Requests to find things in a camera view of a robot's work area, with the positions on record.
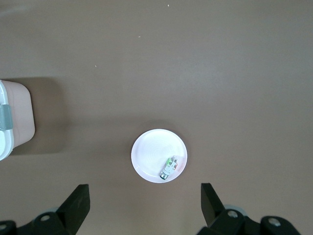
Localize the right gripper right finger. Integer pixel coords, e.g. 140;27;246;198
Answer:
198;183;262;235

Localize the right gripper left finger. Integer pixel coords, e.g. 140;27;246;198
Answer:
17;185;91;235

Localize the white lidded storage box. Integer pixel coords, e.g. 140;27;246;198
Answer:
0;79;36;162

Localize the grey box latch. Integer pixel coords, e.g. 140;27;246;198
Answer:
0;104;13;130

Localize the pink round plate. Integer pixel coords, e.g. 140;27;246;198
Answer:
131;129;188;183

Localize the brown table mat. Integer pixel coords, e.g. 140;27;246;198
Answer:
0;0;313;235

